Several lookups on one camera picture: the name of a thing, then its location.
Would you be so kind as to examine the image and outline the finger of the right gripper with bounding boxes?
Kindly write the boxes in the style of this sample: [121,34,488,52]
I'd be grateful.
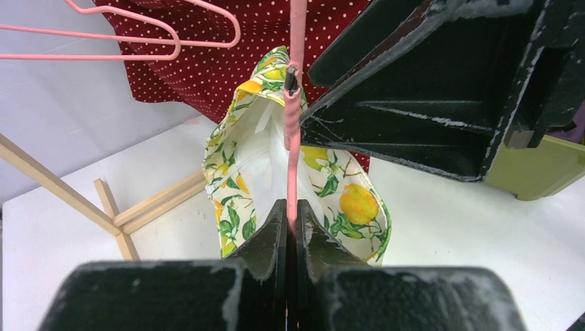
[301,1,536,182]
[308,1,432,88]

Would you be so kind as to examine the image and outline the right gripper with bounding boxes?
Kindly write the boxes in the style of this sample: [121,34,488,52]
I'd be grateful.
[504,1,584,149]

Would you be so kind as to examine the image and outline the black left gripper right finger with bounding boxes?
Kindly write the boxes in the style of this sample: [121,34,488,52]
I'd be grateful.
[296,199,366,283]

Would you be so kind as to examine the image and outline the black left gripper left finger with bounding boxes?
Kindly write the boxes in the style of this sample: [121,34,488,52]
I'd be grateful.
[228,199,288,283]

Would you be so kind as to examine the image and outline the lemon print skirt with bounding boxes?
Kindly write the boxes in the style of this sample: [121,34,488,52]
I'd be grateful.
[202,46,391,265]

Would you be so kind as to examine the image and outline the purple pleated skirt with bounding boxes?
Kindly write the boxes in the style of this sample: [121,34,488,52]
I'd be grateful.
[547,112,584,143]

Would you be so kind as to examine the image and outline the red polka dot skirt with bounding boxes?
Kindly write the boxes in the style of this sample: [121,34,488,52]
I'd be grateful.
[93,0,372,174]

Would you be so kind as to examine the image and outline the olive green plastic basket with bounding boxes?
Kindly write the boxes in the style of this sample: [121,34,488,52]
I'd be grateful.
[485,136,584,201]

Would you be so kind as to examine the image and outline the wooden clothes rack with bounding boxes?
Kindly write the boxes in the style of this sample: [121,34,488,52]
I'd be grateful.
[1,135,205,261]

